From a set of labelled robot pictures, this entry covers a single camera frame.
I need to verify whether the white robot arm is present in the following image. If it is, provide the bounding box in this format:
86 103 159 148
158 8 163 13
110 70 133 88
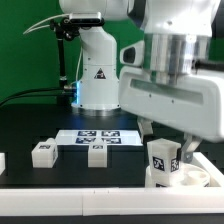
59 0 224 160

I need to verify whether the white obstacle fence frame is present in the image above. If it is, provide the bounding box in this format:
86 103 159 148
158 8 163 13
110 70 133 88
0 152 224 216

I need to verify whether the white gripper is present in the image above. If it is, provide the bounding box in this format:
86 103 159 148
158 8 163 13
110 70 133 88
119 66 224 163

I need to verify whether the black cable bundle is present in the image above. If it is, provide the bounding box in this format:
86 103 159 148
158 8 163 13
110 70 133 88
0 84 77 108

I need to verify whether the black camera stand pole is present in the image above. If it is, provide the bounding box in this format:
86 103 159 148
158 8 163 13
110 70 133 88
50 19 80 106

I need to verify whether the white marker tag plate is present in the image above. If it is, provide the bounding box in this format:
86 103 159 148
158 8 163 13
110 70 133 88
55 130 142 146

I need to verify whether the black camera on stand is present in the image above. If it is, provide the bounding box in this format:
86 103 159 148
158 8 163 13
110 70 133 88
69 12 104 27

